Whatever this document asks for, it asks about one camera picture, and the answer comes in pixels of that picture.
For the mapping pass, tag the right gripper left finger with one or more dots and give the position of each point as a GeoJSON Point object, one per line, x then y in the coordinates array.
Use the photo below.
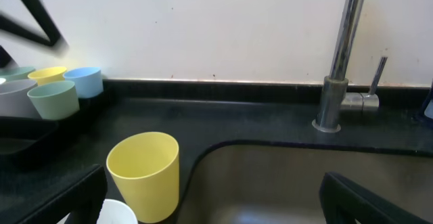
{"type": "Point", "coordinates": [84, 190]}

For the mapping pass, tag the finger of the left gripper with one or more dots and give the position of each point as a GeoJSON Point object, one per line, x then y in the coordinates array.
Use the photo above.
{"type": "Point", "coordinates": [5, 58]}
{"type": "Point", "coordinates": [50, 34]}

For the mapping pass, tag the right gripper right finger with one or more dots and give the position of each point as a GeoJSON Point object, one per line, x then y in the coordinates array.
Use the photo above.
{"type": "Point", "coordinates": [348, 200]}

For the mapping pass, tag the yellow cup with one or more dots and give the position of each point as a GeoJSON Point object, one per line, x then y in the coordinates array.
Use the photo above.
{"type": "Point", "coordinates": [47, 75]}
{"type": "Point", "coordinates": [145, 180]}

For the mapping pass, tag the green cup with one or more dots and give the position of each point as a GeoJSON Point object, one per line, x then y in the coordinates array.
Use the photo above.
{"type": "Point", "coordinates": [54, 102]}
{"type": "Point", "coordinates": [15, 72]}

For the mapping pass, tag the grey cup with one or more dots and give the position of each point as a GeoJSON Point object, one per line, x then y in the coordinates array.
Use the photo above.
{"type": "Point", "coordinates": [15, 99]}

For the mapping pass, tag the blue cup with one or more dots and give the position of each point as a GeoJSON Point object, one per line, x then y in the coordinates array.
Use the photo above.
{"type": "Point", "coordinates": [86, 82]}

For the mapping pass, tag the black tray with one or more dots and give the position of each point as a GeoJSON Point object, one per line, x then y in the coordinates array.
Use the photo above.
{"type": "Point", "coordinates": [30, 132]}

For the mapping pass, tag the steel sink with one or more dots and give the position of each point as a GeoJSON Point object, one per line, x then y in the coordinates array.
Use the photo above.
{"type": "Point", "coordinates": [264, 183]}

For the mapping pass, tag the steel tap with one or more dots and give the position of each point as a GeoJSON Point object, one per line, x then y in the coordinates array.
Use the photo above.
{"type": "Point", "coordinates": [333, 99]}

